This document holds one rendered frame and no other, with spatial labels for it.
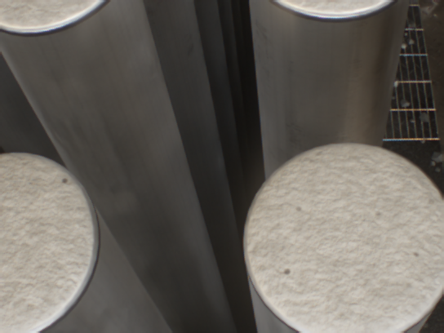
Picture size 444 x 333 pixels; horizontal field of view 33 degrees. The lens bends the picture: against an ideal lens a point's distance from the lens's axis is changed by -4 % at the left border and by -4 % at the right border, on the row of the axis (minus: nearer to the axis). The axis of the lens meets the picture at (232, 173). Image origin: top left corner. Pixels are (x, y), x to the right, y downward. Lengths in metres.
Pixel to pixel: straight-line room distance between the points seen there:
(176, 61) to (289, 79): 0.52
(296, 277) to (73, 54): 0.33
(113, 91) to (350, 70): 0.25
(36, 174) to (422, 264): 0.31
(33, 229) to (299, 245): 0.21
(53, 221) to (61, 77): 0.22
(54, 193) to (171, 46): 0.67
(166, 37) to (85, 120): 0.40
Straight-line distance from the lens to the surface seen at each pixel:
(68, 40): 0.73
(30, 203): 0.62
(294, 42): 0.73
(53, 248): 0.60
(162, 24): 1.20
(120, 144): 0.91
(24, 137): 1.55
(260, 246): 0.57
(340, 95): 0.79
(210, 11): 1.69
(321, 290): 0.56
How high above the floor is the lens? 1.89
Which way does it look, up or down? 64 degrees down
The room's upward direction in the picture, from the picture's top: 10 degrees counter-clockwise
